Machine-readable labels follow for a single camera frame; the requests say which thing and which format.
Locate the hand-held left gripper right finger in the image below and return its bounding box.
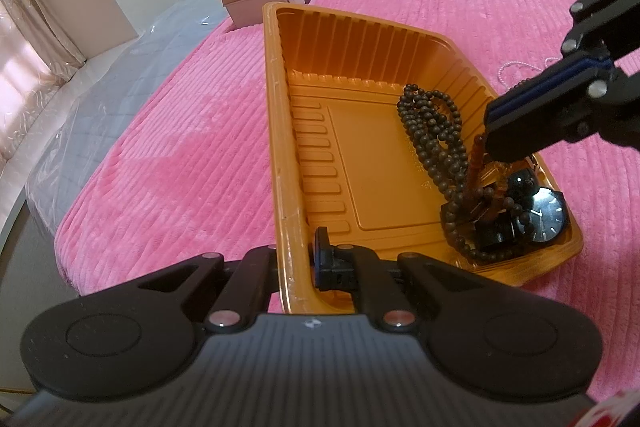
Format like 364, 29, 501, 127
311, 227, 506, 333

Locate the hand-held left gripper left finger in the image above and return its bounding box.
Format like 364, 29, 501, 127
139, 246, 277, 334

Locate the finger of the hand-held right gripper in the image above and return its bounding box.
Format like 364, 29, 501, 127
482, 66, 640, 161
500, 0, 640, 95

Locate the brown bead bracelet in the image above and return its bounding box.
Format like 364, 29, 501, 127
466, 134, 493, 220

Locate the long dark bead necklace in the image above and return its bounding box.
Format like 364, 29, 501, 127
397, 84, 533, 265

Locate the amber bead bracelet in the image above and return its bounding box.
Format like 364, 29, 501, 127
481, 161, 512, 210

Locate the black wristwatch dark dial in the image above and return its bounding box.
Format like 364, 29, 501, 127
474, 169, 572, 254

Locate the orange plastic tray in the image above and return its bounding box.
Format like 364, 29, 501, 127
262, 1, 585, 315

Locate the pink ribbed blanket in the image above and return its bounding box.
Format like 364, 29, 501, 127
54, 0, 640, 408

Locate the clear plastic sheet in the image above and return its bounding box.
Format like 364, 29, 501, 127
22, 0, 306, 212

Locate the beige curtain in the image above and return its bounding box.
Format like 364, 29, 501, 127
0, 0, 87, 170

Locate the red white patterned cloth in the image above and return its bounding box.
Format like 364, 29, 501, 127
572, 386, 640, 427

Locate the white pearl bracelet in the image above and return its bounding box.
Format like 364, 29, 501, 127
497, 57, 557, 88

